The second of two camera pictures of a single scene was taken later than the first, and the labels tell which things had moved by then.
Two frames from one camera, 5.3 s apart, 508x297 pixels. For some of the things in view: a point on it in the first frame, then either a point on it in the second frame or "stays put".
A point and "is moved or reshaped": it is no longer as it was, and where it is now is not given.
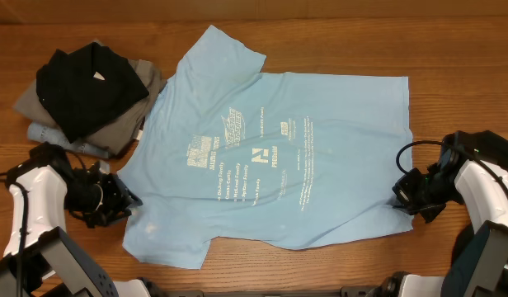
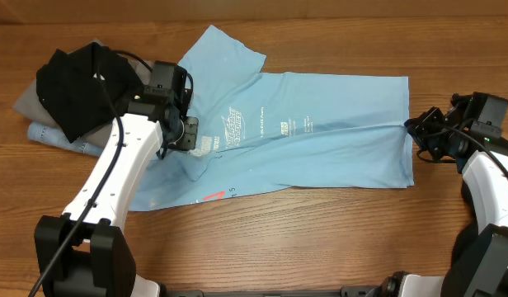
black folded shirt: x=87 y=87 stays put
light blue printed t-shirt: x=250 y=158 is moved or reshaped
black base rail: x=360 y=291 stays put
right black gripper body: x=405 y=194 → x=427 y=133
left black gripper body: x=98 y=203 → x=185 y=138
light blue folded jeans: x=40 y=132 stays put
